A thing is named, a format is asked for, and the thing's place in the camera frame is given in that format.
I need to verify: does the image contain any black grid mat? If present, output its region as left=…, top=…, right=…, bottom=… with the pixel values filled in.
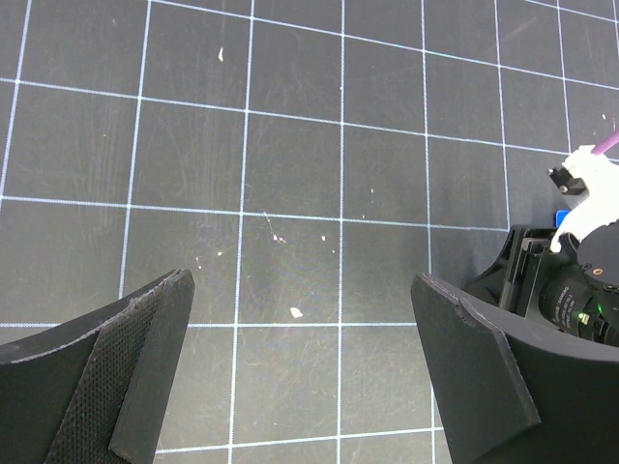
left=1, top=1, right=618, bottom=463

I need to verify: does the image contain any blue compartment tray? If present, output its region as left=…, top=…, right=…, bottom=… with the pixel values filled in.
left=554, top=210, right=570, bottom=228

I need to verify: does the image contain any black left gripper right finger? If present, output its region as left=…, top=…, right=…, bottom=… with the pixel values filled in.
left=411, top=274, right=618, bottom=463

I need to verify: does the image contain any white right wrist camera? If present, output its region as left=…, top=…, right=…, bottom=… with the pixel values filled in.
left=548, top=138, right=618, bottom=253

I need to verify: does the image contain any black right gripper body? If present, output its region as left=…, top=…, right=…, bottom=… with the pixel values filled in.
left=463, top=224, right=618, bottom=346

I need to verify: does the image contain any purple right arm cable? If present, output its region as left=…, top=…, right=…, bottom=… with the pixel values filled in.
left=593, top=129, right=619, bottom=157

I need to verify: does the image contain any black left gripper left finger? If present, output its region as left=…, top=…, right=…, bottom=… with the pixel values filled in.
left=1, top=270, right=194, bottom=463

